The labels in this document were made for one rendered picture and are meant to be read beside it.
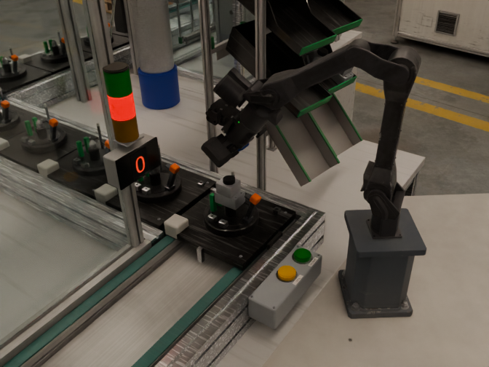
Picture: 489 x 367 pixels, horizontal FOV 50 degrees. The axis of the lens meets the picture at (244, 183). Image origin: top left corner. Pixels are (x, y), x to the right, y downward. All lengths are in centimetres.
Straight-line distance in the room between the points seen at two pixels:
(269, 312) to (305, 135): 57
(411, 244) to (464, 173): 238
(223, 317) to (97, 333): 27
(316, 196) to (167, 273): 56
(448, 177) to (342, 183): 182
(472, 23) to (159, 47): 364
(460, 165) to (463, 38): 196
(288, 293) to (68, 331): 47
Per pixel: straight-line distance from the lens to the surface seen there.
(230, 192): 126
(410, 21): 551
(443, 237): 154
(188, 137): 195
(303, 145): 148
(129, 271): 126
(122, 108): 108
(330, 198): 161
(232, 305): 114
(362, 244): 114
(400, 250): 115
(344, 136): 162
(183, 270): 129
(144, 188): 142
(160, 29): 207
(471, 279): 143
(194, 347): 107
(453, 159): 365
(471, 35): 528
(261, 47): 131
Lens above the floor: 179
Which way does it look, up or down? 34 degrees down
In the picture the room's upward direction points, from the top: 2 degrees counter-clockwise
